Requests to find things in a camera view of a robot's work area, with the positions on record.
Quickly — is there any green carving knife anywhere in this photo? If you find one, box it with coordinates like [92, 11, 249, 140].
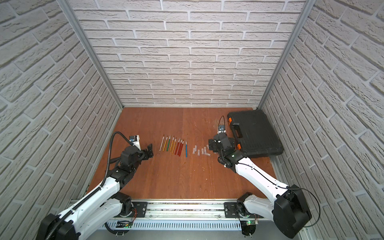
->
[166, 136, 171, 152]

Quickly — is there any red carving knife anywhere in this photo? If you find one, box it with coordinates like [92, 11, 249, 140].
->
[177, 140, 183, 156]
[174, 138, 181, 155]
[178, 140, 184, 157]

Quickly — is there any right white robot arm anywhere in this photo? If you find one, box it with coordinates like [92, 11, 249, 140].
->
[208, 132, 312, 239]

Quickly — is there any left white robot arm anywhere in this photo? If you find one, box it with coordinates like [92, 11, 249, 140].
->
[36, 145, 154, 240]

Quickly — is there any black plastic tool case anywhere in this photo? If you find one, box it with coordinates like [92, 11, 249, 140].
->
[227, 109, 284, 158]

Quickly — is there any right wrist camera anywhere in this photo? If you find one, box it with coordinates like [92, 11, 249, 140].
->
[218, 125, 227, 134]

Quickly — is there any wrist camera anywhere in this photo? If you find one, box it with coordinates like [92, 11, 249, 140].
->
[218, 125, 227, 134]
[129, 135, 141, 150]

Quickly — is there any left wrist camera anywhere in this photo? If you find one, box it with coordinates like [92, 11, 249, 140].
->
[129, 135, 141, 150]

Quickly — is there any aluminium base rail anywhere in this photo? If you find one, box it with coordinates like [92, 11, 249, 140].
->
[53, 199, 310, 240]

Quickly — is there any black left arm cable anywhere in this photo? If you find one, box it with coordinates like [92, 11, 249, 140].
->
[44, 131, 134, 240]

